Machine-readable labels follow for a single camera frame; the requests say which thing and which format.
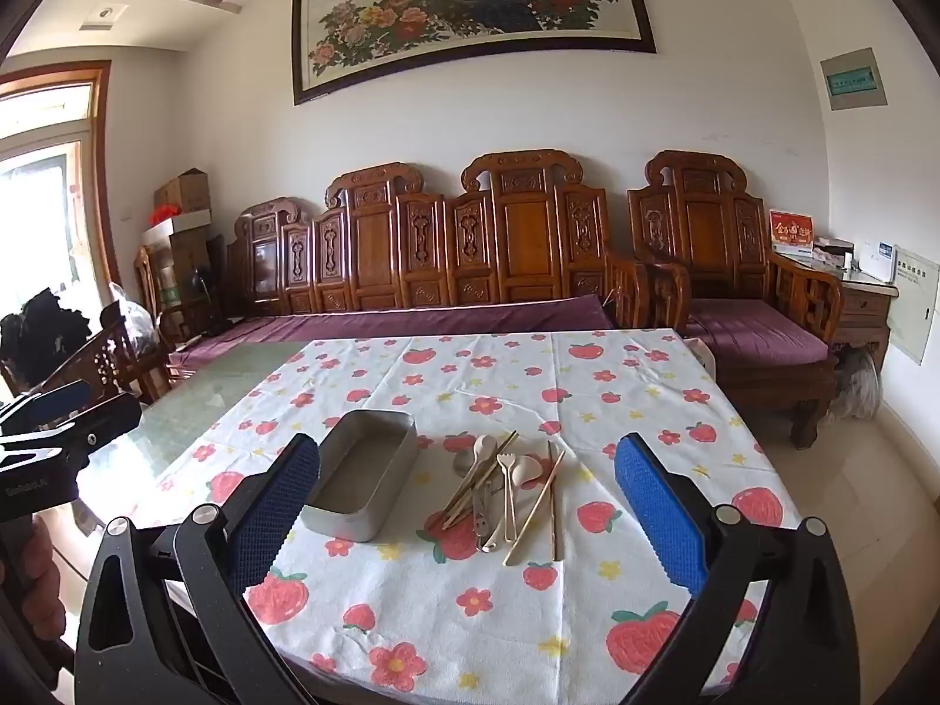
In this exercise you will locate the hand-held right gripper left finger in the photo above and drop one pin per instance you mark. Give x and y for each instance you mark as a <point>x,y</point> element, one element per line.
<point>275,507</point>

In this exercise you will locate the long purple seat cushion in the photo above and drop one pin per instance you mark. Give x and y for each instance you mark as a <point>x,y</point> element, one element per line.
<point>411,323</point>

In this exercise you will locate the person's left hand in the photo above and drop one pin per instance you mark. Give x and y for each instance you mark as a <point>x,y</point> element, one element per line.
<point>45,565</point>

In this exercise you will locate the square purple seat cushion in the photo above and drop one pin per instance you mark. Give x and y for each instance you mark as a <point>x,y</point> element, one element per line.
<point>756,334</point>

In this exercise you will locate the brown cardboard box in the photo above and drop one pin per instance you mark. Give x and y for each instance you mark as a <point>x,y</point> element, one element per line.
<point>183,192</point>

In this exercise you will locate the wooden door frame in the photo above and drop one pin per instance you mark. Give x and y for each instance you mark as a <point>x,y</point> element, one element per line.
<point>103,176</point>

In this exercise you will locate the dark cloth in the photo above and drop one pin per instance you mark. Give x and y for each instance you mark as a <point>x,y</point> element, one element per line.
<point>40,334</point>

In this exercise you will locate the wooden side table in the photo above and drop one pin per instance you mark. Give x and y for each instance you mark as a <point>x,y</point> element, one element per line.
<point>863,316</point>

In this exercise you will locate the grey wall electrical box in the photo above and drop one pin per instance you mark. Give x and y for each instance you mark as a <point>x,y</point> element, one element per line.
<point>853,79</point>

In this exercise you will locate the tissue box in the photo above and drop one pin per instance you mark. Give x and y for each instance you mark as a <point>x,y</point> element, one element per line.
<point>831,250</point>

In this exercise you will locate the tall cardboard box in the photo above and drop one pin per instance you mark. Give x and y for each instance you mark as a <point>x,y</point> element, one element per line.
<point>187,264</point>

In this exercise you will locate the clear plastic bag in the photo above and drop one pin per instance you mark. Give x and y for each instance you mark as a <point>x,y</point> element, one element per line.
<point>859,382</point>

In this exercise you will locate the white plastic object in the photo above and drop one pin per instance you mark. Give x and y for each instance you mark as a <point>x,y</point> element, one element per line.
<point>701,360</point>

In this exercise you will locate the framed peacock flower painting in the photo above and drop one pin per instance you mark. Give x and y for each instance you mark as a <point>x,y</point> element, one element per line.
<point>470,7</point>

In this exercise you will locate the crumpled plastic bag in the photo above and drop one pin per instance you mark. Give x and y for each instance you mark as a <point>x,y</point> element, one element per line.
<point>136,312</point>

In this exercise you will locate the carved wooden sofa bench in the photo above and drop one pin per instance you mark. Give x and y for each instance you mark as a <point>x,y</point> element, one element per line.
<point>440,235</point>

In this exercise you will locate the dark wooden chopstick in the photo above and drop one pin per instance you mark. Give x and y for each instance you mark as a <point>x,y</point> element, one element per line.
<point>470,501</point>
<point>554,529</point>

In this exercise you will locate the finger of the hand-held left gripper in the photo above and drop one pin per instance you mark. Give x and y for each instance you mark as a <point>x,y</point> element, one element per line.
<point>103,418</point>
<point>62,396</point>

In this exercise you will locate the white wall panel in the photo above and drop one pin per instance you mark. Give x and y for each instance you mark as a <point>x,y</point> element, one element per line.
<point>914,305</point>

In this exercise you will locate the rectangular metal tray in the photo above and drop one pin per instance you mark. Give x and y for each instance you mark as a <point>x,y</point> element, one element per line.
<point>360,485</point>

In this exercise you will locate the strawberry print tablecloth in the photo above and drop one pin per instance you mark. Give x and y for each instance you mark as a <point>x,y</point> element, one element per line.
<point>455,617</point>

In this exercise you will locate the red standing card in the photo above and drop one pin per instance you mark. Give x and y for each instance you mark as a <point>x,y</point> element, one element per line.
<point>792,229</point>

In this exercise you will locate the white box with red contents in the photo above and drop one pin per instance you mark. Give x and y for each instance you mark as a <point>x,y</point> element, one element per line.
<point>176,226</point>

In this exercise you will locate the dark carved wooden chair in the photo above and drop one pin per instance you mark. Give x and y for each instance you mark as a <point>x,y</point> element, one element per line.
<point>110,360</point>

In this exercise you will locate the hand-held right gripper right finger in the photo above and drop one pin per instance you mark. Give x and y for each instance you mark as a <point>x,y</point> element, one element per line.
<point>661,514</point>

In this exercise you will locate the light bamboo chopstick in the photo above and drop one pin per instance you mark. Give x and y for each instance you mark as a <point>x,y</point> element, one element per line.
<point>534,510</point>
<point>477,479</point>

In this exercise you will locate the small carved wooden chair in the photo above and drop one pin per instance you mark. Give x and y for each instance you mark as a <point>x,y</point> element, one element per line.
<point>150,286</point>

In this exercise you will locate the carved wooden armchair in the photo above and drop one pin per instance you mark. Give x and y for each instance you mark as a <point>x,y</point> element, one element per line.
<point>705,228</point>

